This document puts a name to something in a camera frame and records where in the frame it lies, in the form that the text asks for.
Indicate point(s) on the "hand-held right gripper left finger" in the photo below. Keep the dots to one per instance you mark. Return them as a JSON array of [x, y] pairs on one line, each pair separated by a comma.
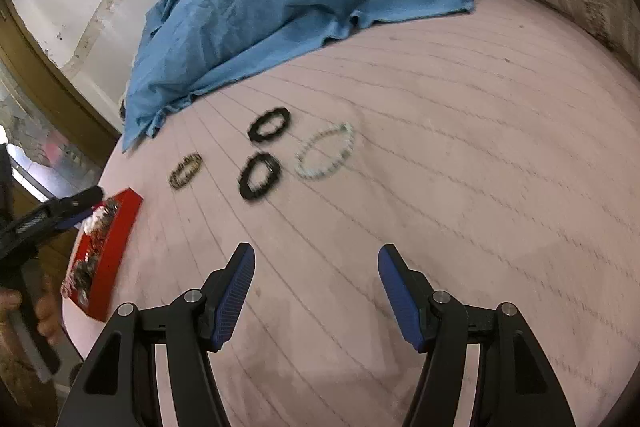
[[232, 302]]

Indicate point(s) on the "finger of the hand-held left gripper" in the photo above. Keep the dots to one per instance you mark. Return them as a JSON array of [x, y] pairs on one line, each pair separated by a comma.
[[75, 217]]

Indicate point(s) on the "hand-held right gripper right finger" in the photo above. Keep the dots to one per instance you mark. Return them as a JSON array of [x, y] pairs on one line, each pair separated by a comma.
[[400, 302]]

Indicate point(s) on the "white cherry print scrunchie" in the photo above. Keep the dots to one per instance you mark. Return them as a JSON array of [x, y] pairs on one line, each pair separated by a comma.
[[94, 223]]

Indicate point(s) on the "red tray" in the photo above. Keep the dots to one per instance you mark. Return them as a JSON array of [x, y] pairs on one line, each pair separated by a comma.
[[117, 242]]

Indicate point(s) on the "dark flower hair clip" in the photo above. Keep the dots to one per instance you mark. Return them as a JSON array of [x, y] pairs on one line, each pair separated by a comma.
[[80, 277]]

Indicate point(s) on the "person's left hand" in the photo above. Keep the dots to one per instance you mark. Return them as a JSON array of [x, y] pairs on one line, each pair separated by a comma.
[[51, 314]]

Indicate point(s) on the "blue cloth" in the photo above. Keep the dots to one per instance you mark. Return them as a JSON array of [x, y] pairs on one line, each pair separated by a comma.
[[280, 7]]

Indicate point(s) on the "brown window frame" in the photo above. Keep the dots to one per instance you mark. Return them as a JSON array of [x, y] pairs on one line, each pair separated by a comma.
[[55, 92]]

